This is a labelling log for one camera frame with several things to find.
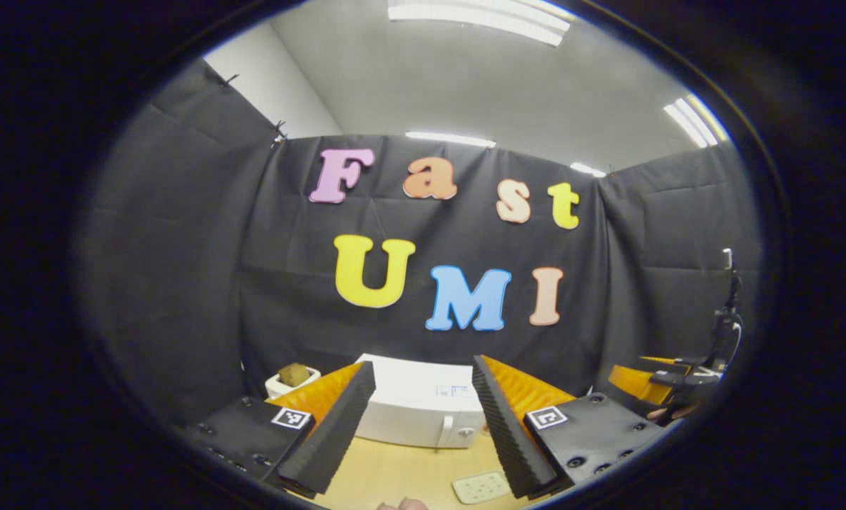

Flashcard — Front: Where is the white microwave oven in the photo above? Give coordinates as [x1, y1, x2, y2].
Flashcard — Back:
[355, 353, 491, 449]

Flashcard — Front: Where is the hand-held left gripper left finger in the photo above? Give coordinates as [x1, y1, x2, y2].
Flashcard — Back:
[182, 361, 377, 497]

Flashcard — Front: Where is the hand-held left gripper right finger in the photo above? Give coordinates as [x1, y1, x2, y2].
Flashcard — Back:
[471, 354, 668, 500]

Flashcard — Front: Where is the small white square plate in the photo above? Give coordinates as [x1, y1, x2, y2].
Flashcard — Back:
[452, 470, 512, 505]

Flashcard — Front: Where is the white toaster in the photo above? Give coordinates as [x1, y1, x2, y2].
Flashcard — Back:
[265, 367, 322, 400]

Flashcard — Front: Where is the black backdrop cloth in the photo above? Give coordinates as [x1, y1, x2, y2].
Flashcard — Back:
[76, 58, 763, 429]

